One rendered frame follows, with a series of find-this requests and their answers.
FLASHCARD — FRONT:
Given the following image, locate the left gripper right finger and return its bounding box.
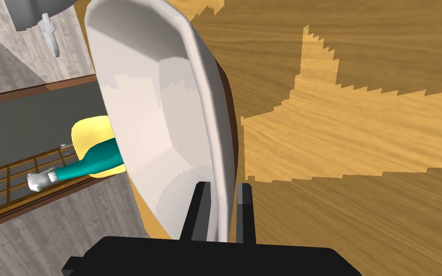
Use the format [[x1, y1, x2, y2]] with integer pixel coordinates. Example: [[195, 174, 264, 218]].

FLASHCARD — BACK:
[[236, 183, 256, 244]]

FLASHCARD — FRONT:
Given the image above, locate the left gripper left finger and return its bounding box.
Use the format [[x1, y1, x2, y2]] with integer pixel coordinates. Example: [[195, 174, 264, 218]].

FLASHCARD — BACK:
[[179, 182, 212, 242]]

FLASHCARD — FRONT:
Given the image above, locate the white bowl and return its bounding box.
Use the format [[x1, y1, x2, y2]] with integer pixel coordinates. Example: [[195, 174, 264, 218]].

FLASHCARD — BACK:
[[84, 0, 237, 243]]

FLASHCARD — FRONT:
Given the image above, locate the teal bottle with white cap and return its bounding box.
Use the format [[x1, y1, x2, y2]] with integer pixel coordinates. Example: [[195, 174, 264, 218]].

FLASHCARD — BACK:
[[27, 138, 125, 192]]

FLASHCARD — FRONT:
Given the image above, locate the yellow plate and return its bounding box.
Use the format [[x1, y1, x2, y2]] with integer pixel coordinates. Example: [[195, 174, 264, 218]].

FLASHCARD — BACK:
[[70, 115, 127, 179]]

